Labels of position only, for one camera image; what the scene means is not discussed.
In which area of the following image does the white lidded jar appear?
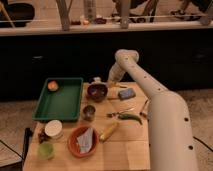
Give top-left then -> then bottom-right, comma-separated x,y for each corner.
44,120 -> 63,139

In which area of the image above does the orange bowl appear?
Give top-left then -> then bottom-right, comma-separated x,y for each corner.
67,126 -> 99,158

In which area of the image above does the green plastic tray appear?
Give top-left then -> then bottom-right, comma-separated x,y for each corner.
33,77 -> 83,122

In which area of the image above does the orange fruit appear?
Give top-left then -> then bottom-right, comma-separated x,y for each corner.
47,81 -> 59,91

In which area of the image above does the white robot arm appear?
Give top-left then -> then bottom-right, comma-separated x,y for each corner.
107,49 -> 199,171

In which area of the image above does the dark brown small object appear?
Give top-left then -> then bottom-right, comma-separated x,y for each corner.
38,130 -> 47,143

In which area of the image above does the green chili pepper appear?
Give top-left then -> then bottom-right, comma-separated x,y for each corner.
118,114 -> 142,125

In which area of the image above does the small metal cup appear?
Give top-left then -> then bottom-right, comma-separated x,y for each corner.
83,105 -> 96,121

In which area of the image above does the blue sponge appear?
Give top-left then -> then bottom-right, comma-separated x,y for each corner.
118,88 -> 136,100

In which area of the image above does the crumpled white cloth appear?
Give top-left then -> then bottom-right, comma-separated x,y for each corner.
77,128 -> 93,154

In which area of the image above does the purple bowl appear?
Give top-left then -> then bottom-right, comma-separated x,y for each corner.
87,84 -> 108,102

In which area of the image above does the green plastic cup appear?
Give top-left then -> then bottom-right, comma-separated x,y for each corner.
37,142 -> 54,160

